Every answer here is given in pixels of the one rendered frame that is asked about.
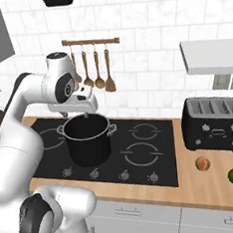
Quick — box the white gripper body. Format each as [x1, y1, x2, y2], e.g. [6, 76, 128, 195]
[46, 93, 101, 120]

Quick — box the black cooking pot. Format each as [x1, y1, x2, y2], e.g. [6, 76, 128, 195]
[56, 111, 121, 170]

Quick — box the wooden spatula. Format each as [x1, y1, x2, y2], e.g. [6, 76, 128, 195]
[101, 42, 118, 95]

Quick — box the wooden spoon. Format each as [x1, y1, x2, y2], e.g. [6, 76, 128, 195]
[91, 43, 106, 91]
[69, 45, 84, 86]
[80, 44, 96, 90]

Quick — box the grey hob knob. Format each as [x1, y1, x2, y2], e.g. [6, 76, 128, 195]
[146, 170, 161, 184]
[61, 167, 74, 179]
[117, 169, 131, 182]
[88, 167, 101, 180]

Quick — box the black hob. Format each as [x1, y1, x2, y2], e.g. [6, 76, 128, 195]
[27, 106, 180, 200]

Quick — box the grey drawer front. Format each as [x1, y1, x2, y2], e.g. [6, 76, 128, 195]
[94, 192, 185, 232]
[175, 202, 233, 233]

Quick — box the grey cupboard door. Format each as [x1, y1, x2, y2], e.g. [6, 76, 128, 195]
[85, 208, 182, 233]

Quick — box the black toaster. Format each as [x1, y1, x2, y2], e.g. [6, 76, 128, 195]
[179, 94, 233, 157]

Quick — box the wooden tool rail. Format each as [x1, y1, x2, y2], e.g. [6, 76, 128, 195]
[61, 34, 121, 51]

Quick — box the white wall shelf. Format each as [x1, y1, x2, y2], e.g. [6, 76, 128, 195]
[178, 37, 233, 80]

